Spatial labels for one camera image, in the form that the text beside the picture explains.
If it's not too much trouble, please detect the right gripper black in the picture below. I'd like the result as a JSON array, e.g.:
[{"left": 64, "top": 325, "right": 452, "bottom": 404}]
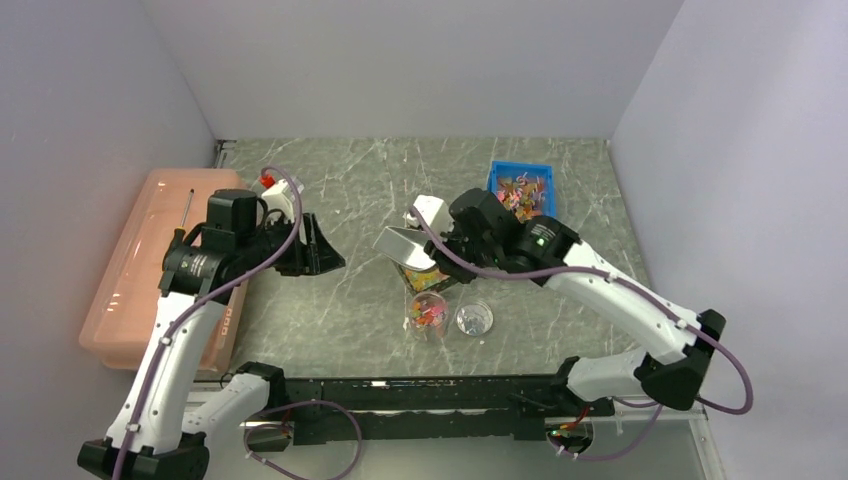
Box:
[{"left": 424, "top": 218, "right": 499, "bottom": 284}]

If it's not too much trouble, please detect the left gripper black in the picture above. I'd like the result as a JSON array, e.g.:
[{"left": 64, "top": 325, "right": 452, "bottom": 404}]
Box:
[{"left": 238, "top": 212, "right": 345, "bottom": 277}]

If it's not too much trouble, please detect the metal scoop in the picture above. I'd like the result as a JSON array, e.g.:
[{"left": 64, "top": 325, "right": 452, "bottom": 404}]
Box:
[{"left": 373, "top": 226, "right": 436, "bottom": 272}]

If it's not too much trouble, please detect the clear plastic cup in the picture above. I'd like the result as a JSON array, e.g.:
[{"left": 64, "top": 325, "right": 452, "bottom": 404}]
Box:
[{"left": 405, "top": 291, "right": 450, "bottom": 341}]

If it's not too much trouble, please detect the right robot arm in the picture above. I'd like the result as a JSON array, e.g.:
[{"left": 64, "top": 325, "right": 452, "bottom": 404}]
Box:
[{"left": 408, "top": 188, "right": 726, "bottom": 415}]

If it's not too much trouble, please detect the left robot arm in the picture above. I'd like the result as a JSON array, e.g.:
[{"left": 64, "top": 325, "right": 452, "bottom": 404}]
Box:
[{"left": 77, "top": 186, "right": 344, "bottom": 479}]

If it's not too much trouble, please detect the candy tin with gummies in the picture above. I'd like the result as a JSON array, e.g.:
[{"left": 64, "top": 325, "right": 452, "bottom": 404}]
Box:
[{"left": 395, "top": 264, "right": 458, "bottom": 295}]

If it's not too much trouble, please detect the blue bin of lollipops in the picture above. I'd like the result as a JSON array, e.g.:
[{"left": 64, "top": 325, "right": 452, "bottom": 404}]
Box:
[{"left": 487, "top": 160, "right": 557, "bottom": 222}]

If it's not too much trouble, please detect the clear round lid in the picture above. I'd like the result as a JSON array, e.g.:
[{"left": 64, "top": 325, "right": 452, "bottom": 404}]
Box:
[{"left": 455, "top": 301, "right": 494, "bottom": 337}]

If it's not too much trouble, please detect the yellow black screwdriver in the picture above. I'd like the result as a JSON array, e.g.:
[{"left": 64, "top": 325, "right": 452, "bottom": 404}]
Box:
[{"left": 174, "top": 188, "right": 195, "bottom": 235}]

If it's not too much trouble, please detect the pink plastic storage box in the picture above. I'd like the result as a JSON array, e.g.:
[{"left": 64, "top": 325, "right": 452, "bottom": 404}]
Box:
[{"left": 79, "top": 169, "right": 246, "bottom": 371}]

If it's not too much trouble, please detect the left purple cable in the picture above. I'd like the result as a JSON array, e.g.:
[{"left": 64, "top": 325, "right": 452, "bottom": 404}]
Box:
[{"left": 109, "top": 165, "right": 305, "bottom": 480}]

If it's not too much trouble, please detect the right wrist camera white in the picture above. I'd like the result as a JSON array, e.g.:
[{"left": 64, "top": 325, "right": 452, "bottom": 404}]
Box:
[{"left": 412, "top": 195, "right": 454, "bottom": 234}]

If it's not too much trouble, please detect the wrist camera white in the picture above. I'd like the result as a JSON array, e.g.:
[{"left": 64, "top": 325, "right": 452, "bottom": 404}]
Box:
[
  {"left": 412, "top": 195, "right": 454, "bottom": 234},
  {"left": 259, "top": 173, "right": 294, "bottom": 221}
]

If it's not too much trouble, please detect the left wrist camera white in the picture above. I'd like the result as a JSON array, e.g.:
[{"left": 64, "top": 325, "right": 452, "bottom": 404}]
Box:
[{"left": 259, "top": 173, "right": 294, "bottom": 221}]

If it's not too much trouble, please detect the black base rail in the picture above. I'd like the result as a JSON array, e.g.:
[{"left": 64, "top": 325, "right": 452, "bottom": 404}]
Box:
[{"left": 178, "top": 374, "right": 707, "bottom": 452}]

